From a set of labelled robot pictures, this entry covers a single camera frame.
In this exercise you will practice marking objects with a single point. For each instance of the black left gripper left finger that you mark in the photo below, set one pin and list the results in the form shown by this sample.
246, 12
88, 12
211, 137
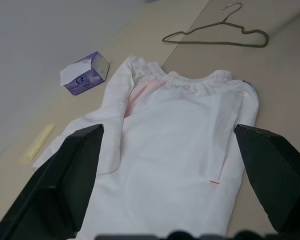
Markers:
52, 180

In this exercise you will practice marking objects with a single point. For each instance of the purple tissue box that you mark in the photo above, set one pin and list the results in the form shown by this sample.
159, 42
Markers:
88, 76

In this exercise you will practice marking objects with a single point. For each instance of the white garment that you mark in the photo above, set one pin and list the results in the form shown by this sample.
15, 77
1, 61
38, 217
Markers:
170, 150

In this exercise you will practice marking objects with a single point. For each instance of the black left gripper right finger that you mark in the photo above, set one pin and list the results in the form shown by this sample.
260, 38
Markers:
277, 175

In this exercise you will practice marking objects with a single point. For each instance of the pale yellow flat strip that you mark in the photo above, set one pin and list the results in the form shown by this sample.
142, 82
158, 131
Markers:
40, 143

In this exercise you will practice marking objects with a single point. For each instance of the olive green clothes hanger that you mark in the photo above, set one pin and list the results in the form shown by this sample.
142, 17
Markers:
240, 30

